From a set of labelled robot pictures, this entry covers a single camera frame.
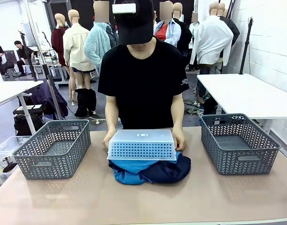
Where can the person's right hand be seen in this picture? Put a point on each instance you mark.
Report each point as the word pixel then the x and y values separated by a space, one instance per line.
pixel 108 139

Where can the person's left hand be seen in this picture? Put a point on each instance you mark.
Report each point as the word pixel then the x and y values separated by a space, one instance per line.
pixel 180 139

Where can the navy blue garment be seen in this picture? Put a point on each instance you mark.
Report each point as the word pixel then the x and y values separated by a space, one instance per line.
pixel 171 171

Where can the translucent white perforated bin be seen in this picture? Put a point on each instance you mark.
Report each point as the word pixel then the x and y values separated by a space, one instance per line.
pixel 141 150

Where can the bright blue terry top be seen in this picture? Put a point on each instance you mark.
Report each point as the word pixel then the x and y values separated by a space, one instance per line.
pixel 134 167

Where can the person's left forearm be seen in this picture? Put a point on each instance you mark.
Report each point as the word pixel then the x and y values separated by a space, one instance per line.
pixel 178 112

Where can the person's right forearm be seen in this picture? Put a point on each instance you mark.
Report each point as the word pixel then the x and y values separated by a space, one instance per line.
pixel 111 112

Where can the black fuzzy boot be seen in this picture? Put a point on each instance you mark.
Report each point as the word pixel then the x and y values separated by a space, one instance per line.
pixel 82 103
pixel 93 100

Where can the grey woven-pattern plastic basket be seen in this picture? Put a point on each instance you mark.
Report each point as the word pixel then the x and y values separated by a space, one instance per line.
pixel 52 168
pixel 239 166

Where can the person in black t-shirt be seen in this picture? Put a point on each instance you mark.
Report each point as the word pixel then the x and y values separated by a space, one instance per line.
pixel 143 82

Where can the silver light stand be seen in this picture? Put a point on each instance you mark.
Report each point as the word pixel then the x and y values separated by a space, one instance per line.
pixel 55 98

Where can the dark purple cloth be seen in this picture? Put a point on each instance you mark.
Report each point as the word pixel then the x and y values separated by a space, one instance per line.
pixel 49 98

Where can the white rectangular table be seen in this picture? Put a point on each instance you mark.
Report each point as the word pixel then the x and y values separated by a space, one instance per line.
pixel 7 91
pixel 246 93

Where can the black bag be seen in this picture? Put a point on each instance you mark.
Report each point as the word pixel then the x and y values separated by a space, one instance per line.
pixel 26 124

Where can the flat white notebook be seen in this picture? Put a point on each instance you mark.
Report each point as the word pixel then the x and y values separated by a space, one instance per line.
pixel 28 107

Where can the mannequin in light-blue fleece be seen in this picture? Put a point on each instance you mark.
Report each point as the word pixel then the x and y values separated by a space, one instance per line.
pixel 96 44

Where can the cluttered background workbench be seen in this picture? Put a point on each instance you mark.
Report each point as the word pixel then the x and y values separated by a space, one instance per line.
pixel 49 63

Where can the mannequin in cream jacket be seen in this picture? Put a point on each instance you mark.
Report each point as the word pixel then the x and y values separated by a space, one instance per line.
pixel 75 47

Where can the clear plastic storage bin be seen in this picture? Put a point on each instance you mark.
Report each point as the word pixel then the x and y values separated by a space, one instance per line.
pixel 7 143
pixel 0 179

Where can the mannequin in dark grey vest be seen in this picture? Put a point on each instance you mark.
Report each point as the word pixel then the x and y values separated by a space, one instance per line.
pixel 112 37

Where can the mannequin in white shirt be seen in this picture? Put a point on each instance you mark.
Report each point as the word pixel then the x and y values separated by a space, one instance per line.
pixel 211 39

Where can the mannequin in black jacket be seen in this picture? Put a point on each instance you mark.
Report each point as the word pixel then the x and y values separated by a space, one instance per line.
pixel 184 35

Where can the mannequin in pale blue shirt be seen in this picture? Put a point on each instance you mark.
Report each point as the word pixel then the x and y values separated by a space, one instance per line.
pixel 173 32

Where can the mannequin in maroon garment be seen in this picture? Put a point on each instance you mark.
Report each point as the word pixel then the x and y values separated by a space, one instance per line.
pixel 57 39

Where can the black baseball cap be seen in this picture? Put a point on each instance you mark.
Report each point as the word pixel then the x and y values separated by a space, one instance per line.
pixel 134 30

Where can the small mannequin in white top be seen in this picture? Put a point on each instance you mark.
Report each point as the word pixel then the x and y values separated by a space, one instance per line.
pixel 193 28

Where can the black tripod stand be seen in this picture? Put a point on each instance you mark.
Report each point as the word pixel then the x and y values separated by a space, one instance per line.
pixel 246 47

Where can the thin black stand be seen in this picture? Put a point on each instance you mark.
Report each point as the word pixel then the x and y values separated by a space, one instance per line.
pixel 28 54

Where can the black stool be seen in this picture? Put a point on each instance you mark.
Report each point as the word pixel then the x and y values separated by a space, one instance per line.
pixel 11 70

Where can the seated person in black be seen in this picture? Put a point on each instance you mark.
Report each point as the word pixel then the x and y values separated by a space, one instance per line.
pixel 24 52

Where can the mannequin in black coat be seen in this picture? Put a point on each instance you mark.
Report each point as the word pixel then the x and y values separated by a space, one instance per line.
pixel 232 28

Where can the white head-mounted device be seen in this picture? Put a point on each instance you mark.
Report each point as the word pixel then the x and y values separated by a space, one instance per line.
pixel 123 8

